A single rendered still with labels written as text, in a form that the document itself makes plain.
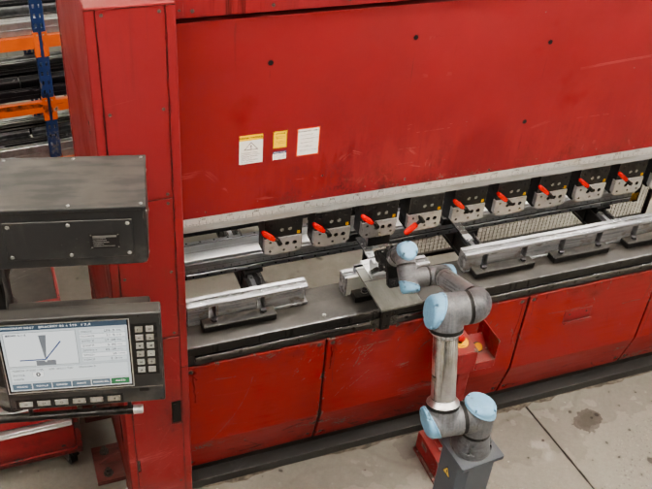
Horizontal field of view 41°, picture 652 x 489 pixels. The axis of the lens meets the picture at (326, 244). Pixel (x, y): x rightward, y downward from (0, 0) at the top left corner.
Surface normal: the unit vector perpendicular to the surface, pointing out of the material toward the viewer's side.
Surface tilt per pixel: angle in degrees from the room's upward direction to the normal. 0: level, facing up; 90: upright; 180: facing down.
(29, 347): 90
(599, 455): 0
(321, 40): 90
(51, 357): 90
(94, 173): 0
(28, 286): 0
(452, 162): 90
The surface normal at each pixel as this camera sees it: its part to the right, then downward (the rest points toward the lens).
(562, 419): 0.07, -0.79
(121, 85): 0.36, 0.59
